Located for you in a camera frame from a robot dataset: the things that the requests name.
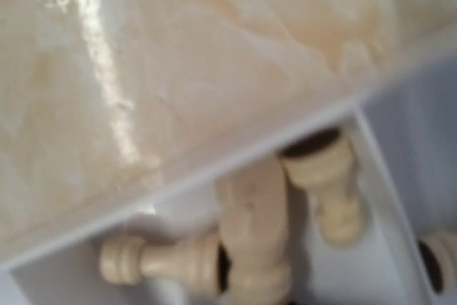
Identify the cream chess piece at edge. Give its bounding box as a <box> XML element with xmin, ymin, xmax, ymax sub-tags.
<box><xmin>418</xmin><ymin>231</ymin><xmax>456</xmax><ymax>295</ymax></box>

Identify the cream pawn in tray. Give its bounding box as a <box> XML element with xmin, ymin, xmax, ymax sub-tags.
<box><xmin>99</xmin><ymin>232</ymin><xmax>231</xmax><ymax>293</ymax></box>

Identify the cream chess piece in tray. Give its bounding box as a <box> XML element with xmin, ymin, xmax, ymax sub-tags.
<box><xmin>216</xmin><ymin>156</ymin><xmax>292</xmax><ymax>304</ymax></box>
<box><xmin>281</xmin><ymin>127</ymin><xmax>365</xmax><ymax>246</ymax></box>

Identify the white plastic divided tray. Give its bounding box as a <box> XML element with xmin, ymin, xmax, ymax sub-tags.
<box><xmin>1</xmin><ymin>42</ymin><xmax>456</xmax><ymax>304</ymax></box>

